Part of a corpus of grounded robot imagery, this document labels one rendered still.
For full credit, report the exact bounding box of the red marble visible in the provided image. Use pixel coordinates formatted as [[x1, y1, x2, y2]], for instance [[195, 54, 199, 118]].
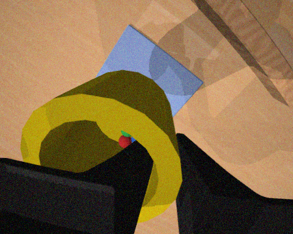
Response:
[[119, 136, 133, 148]]

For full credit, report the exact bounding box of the brown wooden bar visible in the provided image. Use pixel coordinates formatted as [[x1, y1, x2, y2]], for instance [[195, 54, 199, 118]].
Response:
[[191, 0, 293, 107]]

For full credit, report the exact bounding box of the green marble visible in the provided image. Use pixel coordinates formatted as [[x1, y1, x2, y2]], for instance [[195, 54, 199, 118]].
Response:
[[121, 131, 132, 138]]

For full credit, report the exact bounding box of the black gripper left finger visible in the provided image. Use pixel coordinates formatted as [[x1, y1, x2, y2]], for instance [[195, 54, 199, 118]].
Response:
[[0, 141, 154, 234]]

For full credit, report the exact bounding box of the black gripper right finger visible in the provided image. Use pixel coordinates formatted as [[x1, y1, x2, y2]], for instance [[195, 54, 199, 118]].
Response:
[[176, 133, 293, 234]]

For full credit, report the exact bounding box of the yellow cup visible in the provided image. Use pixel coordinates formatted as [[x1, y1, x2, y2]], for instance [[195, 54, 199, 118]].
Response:
[[21, 70, 182, 223]]

